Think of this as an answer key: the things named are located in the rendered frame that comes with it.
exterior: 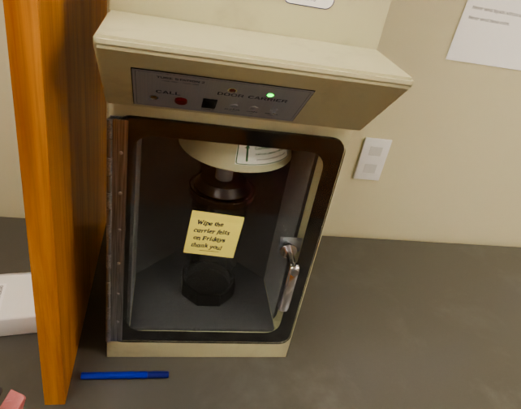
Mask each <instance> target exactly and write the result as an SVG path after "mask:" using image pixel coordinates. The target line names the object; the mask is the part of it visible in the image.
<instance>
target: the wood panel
mask: <svg viewBox="0 0 521 409"><path fill-rule="evenodd" d="M2 1H3V9H4V17H5V25H6V40H7V48H8V56H9V64H10V72H11V87H12V95H13V103H14V111H15V126H16V134H17V142H18V150H19V165H20V173H21V181H22V189H23V198H24V212H25V220H26V228H27V236H28V251H29V260H30V267H31V275H32V290H33V298H34V306H35V314H36V323H37V337H38V346H39V353H40V361H41V376H42V385H43V393H44V400H45V405H63V404H65V403H66V400H67V393H68V389H69V385H70V382H71V375H72V371H73V368H74V363H75V358H76V353H77V350H78V346H79V342H80V335H81V332H82V328H83V324H84V318H85V313H86V310H87V306H88V300H89V296H90V292H91V289H92V284H93V278H94V274H95V270H96V267H97V260H98V257H99V252H100V249H101V242H102V239H103V234H104V231H105V224H106V100H105V95H104V92H103V87H102V83H101V77H100V72H99V69H98V65H97V58H96V54H95V50H94V46H93V36H94V34H95V33H96V31H97V30H98V28H99V26H100V25H101V23H102V21H103V19H104V18H105V17H106V15H107V0H2Z"/></svg>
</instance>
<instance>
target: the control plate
mask: <svg viewBox="0 0 521 409"><path fill-rule="evenodd" d="M131 82H132V92H133V102H134V104H138V105H152V106H160V107H167V108H175V109H182V110H196V111H204V112H211V113H219V114H233V115H240V116H248V117H255V118H269V119H277V120H284V121H293V120H294V119H295V117H296V116H297V115H298V113H299V112H300V111H301V110H302V109H303V107H304V106H305V104H306V103H307V102H308V100H309V99H310V98H311V96H312V95H313V93H314V92H315V91H314V90H308V89H301V88H289V87H283V86H276V85H269V84H257V83H251V82H244V81H238V80H225V79H218V78H212V77H205V76H199V75H187V74H180V73H174V72H167V71H155V70H148V69H142V68H135V67H131ZM228 88H236V89H237V92H236V93H229V92H228V91H227V89H228ZM266 93H274V94H275V96H274V97H267V96H266V95H265V94H266ZM150 95H155V96H158V99H157V100H153V99H150V98H149V96H150ZM177 97H182V98H185V99H187V104H186V105H178V104H176V103H175V102H174V99H175V98H177ZM204 98H207V99H214V100H217V104H216V107H215V109H209V108H201V106H202V102H203V99H204ZM230 104H236V105H238V106H237V107H236V108H235V110H232V107H230ZM251 106H256V107H258V109H257V110H256V112H252V110H251V109H250V108H251ZM271 109H277V110H278V112H276V114H272V113H273V112H271V111H270V110H271Z"/></svg>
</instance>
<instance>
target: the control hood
mask: <svg viewBox="0 0 521 409"><path fill-rule="evenodd" d="M93 46H94V50H95V54H96V58H97V65H98V69H99V72H100V77H101V83H102V87H103V92H104V95H105V100H106V101H108V103H114V104H121V105H135V106H143V107H150V108H158V109H165V110H179V111H187V112H194V113H202V114H216V115H224V116H231V117H239V118H253V119H260V120H268V121H275V122H283V123H297V124H304V125H312V126H320V127H334V128H342V129H349V130H357V131H360V130H361V129H363V128H364V127H365V126H366V125H368V124H369V123H370V122H371V121H372V120H374V119H375V117H376V116H378V115H379V114H380V113H381V112H382V111H384V110H385V109H386V108H387V107H388V106H390V105H391V104H392V103H393V102H394V101H396V100H397V99H398V98H399V97H401V96H402V95H403V94H404V93H405V92H406V91H407V90H408V89H409V88H410V87H412V85H413V82H414V80H412V77H410V76H409V75H408V74H407V73H406V72H405V71H403V70H402V69H400V68H399V67H398V66H396V65H395V64H394V63H392V62H391V61H390V60H389V59H388V58H387V57H385V56H384V55H383V54H381V53H380V52H379V51H377V50H373V49H367V48H362V47H356V46H350V45H340V44H335V43H329V42H323V41H314V40H308V39H303V38H297V37H287V36H281V35H275V34H270V33H264V32H254V31H248V30H243V29H237V28H228V27H222V26H216V25H211V24H200V23H195V22H189V21H184V20H178V19H168V18H162V17H156V16H151V15H141V14H136V13H130V12H124V11H114V10H111V11H110V12H108V13H107V15H106V17H105V18H104V19H103V21H102V23H101V25H100V26H99V28H98V30H97V31H96V33H95V34H94V36H93ZM131 67H135V68H142V69H148V70H155V71H167V72H174V73H180V74H187V75H199V76H205V77H212V78H218V79H225V80H238V81H244V82H251V83H257V84H269V85H276V86H283V87H289V88H301V89H308V90H314V91H315V92H314V93H313V95H312V96H311V98H310V99H309V100H308V102H307V103H306V104H305V106H304V107H303V109H302V110H301V111H300V112H299V113H298V115H297V116H296V117H295V119H294V120H293V121H284V120H277V119H269V118H255V117H248V116H240V115H233V114H219V113H211V112H204V111H196V110H182V109H175V108H167V107H160V106H152V105H138V104H134V102H133V92H132V82H131Z"/></svg>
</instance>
